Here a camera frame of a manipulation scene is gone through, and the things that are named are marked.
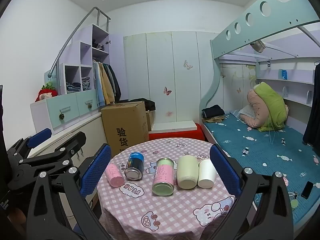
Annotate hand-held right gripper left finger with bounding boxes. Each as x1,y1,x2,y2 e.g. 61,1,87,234
26,144,112,240

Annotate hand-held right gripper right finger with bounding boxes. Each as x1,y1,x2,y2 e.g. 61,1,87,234
209,144,294,240

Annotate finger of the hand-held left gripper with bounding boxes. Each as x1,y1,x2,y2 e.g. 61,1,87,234
16,131,87,180
7,128,53,166

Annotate pink and green cup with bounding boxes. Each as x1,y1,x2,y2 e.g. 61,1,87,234
152,158,175,197

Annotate white cup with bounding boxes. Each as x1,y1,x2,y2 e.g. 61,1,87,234
197,158,217,189

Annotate small pink cup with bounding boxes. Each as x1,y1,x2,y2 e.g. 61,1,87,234
104,163,125,187

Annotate cream cup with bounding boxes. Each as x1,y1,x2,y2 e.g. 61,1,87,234
177,155,199,190

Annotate white low cabinet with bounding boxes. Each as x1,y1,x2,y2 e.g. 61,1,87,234
7,110,107,160

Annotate blue metal can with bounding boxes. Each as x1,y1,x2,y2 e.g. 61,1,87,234
124,151,145,180

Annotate blue patterned bedsheet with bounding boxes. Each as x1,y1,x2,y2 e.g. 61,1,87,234
204,112,320,227

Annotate red plush toy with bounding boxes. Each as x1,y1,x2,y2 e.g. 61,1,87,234
35,84,58,102

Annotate khaki folded garment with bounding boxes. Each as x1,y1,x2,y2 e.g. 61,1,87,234
203,115,227,124

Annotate large cardboard box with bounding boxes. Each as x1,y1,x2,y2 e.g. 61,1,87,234
100,101,150,157

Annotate light blue hanging shirt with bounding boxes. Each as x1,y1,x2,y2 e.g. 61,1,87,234
93,61,105,108

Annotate red cloth-covered box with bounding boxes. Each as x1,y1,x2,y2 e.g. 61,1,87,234
149,123,205,142

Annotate black folded garment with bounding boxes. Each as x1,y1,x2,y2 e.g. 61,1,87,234
201,104,225,118

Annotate white pillow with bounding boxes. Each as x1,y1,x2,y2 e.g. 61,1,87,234
237,105,258,121

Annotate round table, pink checked cloth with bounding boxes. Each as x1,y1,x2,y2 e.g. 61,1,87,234
97,138,244,240

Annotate beige hanging coat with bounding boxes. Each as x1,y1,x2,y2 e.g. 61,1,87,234
100,62,116,105

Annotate white board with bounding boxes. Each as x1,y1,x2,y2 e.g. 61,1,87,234
149,120,198,133

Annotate small cardboard box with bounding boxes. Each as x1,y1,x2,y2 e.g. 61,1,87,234
146,110,155,132

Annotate dark hanging jackets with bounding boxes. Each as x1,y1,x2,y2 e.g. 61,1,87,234
106,64,122,103

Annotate green and pink comforter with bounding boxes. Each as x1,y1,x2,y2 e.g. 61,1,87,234
247,82,289,132

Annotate black clothing pile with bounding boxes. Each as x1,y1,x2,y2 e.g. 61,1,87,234
130,98,156,111

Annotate black phone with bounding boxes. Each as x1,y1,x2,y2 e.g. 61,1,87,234
301,181,314,200

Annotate purple stair cabinet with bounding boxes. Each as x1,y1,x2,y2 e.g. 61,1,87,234
30,24,124,135

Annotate grey metal handrail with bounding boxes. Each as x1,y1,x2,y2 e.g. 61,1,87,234
48,7,111,78

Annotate dark folded clothes in cubby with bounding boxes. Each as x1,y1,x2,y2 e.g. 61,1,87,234
92,39,105,51

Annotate white wardrobe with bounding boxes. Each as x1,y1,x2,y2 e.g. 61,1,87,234
123,31,220,128

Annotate grey hanging bag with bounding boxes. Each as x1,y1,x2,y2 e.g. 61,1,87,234
251,39,266,53

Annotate green keychain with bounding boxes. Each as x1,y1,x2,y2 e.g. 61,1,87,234
287,191,299,209

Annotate teal bunk bed frame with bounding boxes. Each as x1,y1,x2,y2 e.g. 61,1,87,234
200,0,320,233

